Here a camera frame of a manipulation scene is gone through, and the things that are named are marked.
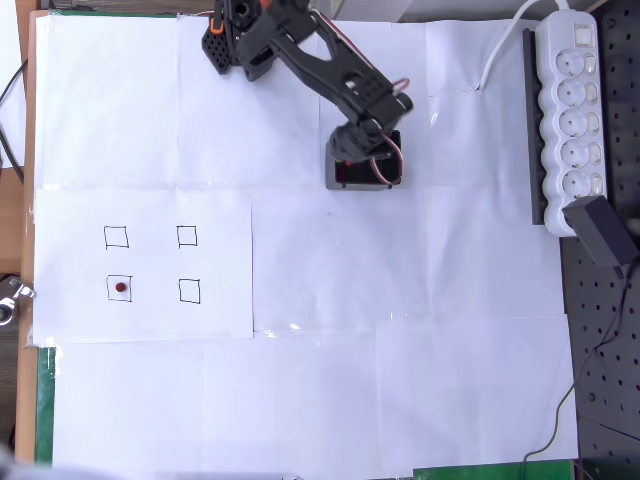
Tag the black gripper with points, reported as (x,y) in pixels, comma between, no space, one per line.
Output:
(356,159)

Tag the red pawn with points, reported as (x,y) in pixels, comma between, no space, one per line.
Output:
(120,287)

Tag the black box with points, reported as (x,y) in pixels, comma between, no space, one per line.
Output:
(360,186)

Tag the paper sheet with drawn squares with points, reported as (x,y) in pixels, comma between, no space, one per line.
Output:
(150,320)

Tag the black power adapter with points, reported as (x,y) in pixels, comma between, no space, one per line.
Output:
(600,230)

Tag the black pegboard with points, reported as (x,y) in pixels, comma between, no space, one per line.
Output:
(610,375)

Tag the metal clamp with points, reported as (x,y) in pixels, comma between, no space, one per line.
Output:
(15,295)

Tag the green cutting mat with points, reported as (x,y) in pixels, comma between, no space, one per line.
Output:
(45,400)

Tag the black rail beside power strip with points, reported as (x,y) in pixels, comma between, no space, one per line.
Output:
(534,125)

